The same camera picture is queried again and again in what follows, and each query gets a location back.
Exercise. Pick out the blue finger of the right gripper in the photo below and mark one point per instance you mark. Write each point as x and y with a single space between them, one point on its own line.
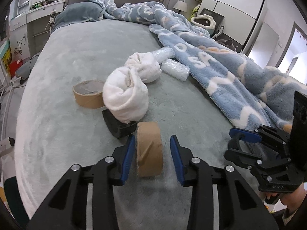
247 136

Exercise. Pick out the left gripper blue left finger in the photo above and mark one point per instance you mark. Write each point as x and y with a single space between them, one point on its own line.
127 156

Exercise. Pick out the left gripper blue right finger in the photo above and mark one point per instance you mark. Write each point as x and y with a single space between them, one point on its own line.
177 159

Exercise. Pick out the brown tape roll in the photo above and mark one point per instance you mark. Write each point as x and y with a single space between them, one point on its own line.
149 149
88 94

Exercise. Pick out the white sock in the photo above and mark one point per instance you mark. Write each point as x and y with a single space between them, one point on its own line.
147 66
125 95

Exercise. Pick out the dark teal trash bin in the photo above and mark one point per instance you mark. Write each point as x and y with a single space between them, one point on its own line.
15 203

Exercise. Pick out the person right hand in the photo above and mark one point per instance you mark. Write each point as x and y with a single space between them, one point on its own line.
294 200

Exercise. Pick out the black plastic piece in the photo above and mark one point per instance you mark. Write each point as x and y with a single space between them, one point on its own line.
117 128

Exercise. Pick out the blue patterned blanket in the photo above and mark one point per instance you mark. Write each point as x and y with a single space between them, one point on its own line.
247 94

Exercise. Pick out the brown tape roll flat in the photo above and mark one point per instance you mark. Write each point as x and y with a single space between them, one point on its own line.
88 94

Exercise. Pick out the grey-green bed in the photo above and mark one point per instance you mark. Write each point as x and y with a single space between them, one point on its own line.
53 132

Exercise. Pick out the bubble wrap roll lower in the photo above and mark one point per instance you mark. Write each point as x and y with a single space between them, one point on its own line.
175 69

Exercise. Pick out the bubble wrap roll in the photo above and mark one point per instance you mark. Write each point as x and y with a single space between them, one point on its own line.
163 54
175 69

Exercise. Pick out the bubble wrap roll upper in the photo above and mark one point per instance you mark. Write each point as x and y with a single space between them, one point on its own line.
163 54

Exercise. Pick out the white cloud cat bed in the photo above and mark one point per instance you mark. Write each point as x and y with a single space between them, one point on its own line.
204 21

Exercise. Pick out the white wardrobe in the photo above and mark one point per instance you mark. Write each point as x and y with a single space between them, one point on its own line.
242 19

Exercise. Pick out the red box on floor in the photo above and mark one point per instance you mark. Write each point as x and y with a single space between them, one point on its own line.
13 67

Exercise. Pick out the bedside lamp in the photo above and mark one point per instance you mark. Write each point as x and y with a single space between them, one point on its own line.
180 6

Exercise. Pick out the blue-grey pillow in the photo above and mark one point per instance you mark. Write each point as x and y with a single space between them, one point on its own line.
78 13

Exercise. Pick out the white dressing table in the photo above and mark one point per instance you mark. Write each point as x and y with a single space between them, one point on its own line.
30 25

